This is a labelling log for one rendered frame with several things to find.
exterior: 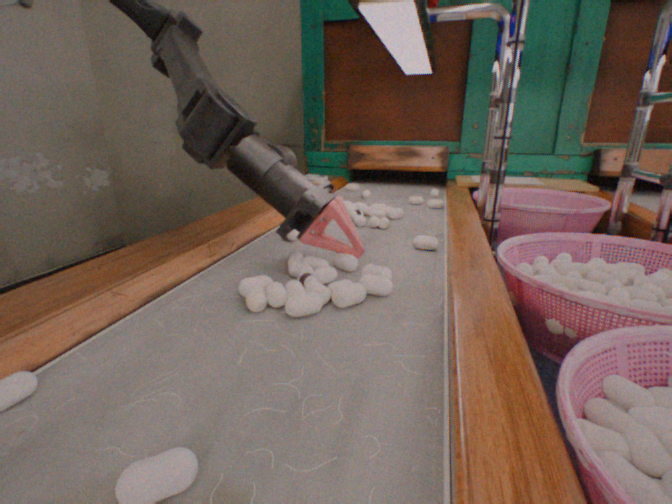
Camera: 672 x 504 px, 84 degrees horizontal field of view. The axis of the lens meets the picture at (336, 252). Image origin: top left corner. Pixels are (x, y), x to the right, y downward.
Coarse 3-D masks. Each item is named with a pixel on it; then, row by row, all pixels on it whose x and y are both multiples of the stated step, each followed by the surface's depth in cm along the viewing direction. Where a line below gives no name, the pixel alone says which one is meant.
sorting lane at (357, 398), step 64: (384, 192) 106; (256, 256) 54; (320, 256) 54; (384, 256) 54; (128, 320) 36; (192, 320) 36; (256, 320) 36; (320, 320) 36; (384, 320) 36; (64, 384) 27; (128, 384) 27; (192, 384) 27; (256, 384) 27; (320, 384) 27; (384, 384) 27; (448, 384) 27; (0, 448) 22; (64, 448) 22; (128, 448) 22; (192, 448) 22; (256, 448) 22; (320, 448) 22; (384, 448) 22; (448, 448) 22
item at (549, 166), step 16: (304, 160) 125; (320, 160) 123; (336, 160) 122; (448, 160) 113; (464, 160) 112; (480, 160) 111; (512, 160) 109; (528, 160) 107; (544, 160) 106; (560, 160) 105; (576, 160) 104; (592, 160) 103; (352, 176) 125; (368, 176) 136; (384, 176) 135; (400, 176) 133; (416, 176) 132; (432, 176) 130; (448, 176) 115; (512, 176) 110; (528, 176) 109; (544, 176) 108; (560, 176) 107; (576, 176) 106; (592, 176) 118; (608, 192) 106; (640, 192) 106; (656, 192) 106
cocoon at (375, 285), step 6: (366, 276) 41; (372, 276) 41; (378, 276) 41; (360, 282) 41; (366, 282) 41; (372, 282) 40; (378, 282) 40; (384, 282) 40; (390, 282) 40; (366, 288) 41; (372, 288) 40; (378, 288) 40; (384, 288) 40; (390, 288) 40; (372, 294) 41; (378, 294) 40; (384, 294) 40
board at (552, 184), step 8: (456, 176) 111; (464, 176) 111; (456, 184) 101; (464, 184) 99; (472, 184) 99; (504, 184) 97; (512, 184) 96; (520, 184) 96; (528, 184) 96; (536, 184) 96; (552, 184) 96; (560, 184) 96; (568, 184) 96; (576, 184) 96; (584, 184) 96
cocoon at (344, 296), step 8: (336, 288) 38; (344, 288) 38; (352, 288) 38; (360, 288) 38; (336, 296) 38; (344, 296) 37; (352, 296) 38; (360, 296) 38; (336, 304) 38; (344, 304) 38; (352, 304) 38
